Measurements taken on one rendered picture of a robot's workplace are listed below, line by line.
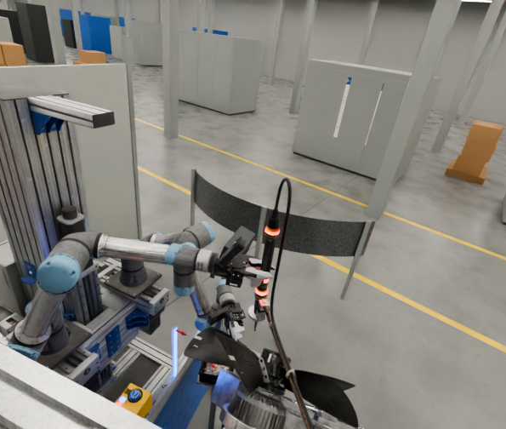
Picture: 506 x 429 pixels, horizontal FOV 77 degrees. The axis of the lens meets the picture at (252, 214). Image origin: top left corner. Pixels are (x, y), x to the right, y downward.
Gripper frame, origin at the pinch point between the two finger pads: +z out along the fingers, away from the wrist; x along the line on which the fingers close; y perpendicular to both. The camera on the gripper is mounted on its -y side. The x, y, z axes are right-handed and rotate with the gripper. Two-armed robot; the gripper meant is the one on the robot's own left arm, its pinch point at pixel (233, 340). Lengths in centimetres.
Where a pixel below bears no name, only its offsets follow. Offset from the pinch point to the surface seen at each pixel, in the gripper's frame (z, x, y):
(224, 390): 10.7, 17.9, -3.0
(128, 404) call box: 12.9, 15.1, -40.6
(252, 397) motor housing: 25.9, -0.7, 0.9
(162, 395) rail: -0.9, 34.9, -26.1
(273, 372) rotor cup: 20.7, -6.0, 9.7
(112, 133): -198, -22, -65
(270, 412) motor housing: 31.6, -0.1, 6.5
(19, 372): 66, -82, -50
